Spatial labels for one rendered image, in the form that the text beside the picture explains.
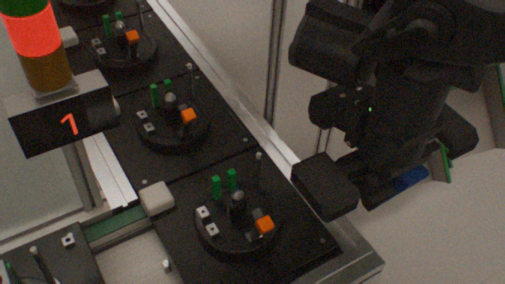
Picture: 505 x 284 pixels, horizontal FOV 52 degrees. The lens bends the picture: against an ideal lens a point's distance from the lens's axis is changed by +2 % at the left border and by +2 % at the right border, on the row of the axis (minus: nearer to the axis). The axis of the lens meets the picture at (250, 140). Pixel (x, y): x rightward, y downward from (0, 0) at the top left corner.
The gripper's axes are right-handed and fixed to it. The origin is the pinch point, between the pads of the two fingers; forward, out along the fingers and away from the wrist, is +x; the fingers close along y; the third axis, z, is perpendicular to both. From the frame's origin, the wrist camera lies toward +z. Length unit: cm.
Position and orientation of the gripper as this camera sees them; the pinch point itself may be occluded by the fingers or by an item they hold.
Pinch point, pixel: (374, 188)
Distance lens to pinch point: 54.2
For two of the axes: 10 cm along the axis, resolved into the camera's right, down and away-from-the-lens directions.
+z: -5.1, -6.5, 5.6
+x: -0.3, 6.7, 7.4
